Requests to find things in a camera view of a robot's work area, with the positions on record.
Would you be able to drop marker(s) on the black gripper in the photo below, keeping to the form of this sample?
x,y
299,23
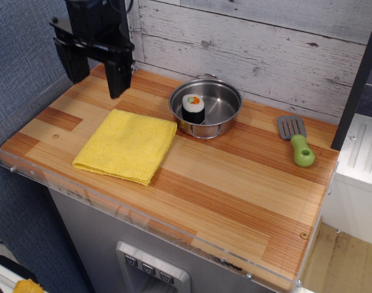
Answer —
x,y
91,30

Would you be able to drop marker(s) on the yellow cloth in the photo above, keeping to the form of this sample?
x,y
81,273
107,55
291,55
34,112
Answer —
x,y
127,146

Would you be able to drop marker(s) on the stainless steel pot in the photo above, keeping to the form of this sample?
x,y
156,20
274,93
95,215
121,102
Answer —
x,y
223,103

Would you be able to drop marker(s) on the toy sushi roll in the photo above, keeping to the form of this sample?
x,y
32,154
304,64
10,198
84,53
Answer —
x,y
193,108

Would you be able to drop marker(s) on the silver cabinet with dispenser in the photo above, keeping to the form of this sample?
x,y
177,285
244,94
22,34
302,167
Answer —
x,y
120,257

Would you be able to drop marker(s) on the yellow object at corner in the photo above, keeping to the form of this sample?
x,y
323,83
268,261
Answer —
x,y
27,286

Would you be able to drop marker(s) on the white toy sink unit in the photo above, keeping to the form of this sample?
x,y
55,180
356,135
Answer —
x,y
348,203

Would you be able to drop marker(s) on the grey spatula green handle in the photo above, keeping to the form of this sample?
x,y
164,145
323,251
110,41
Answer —
x,y
292,128

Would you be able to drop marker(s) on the black right post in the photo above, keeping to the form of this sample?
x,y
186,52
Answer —
x,y
354,97

